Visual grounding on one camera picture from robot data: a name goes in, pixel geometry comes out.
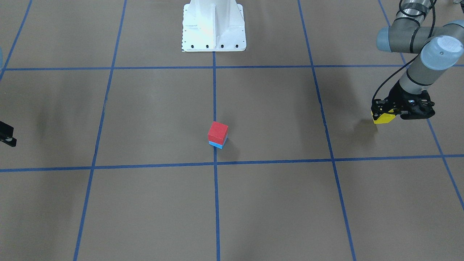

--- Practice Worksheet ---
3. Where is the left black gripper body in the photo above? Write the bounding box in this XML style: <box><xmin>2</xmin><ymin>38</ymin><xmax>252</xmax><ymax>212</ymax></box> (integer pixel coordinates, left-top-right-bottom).
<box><xmin>386</xmin><ymin>82</ymin><xmax>430</xmax><ymax>113</ymax></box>

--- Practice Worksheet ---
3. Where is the yellow wooden cube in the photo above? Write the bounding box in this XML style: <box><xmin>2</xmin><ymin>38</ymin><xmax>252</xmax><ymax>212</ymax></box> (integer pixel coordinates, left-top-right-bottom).
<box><xmin>371</xmin><ymin>111</ymin><xmax>396</xmax><ymax>124</ymax></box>

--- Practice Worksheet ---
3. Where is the red wooden cube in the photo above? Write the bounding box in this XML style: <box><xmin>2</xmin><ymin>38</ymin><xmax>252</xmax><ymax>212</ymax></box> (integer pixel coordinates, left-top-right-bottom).
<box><xmin>208</xmin><ymin>121</ymin><xmax>229</xmax><ymax>145</ymax></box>

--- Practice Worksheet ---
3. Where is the blue wooden cube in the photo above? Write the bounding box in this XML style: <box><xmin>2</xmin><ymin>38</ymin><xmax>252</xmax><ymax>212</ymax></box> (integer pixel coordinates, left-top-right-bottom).
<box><xmin>208</xmin><ymin>140</ymin><xmax>227</xmax><ymax>150</ymax></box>

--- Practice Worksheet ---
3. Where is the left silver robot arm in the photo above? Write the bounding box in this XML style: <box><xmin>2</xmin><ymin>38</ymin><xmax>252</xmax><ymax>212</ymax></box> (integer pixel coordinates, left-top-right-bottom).
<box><xmin>371</xmin><ymin>0</ymin><xmax>464</xmax><ymax>124</ymax></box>

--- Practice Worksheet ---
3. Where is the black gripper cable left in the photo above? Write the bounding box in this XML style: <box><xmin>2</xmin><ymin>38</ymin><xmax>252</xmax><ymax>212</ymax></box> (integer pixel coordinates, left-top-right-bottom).
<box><xmin>372</xmin><ymin>0</ymin><xmax>437</xmax><ymax>105</ymax></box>

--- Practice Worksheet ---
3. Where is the white camera mast pedestal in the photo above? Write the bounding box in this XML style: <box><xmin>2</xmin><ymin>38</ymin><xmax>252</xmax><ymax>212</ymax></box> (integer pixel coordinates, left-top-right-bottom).
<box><xmin>181</xmin><ymin>0</ymin><xmax>247</xmax><ymax>52</ymax></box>

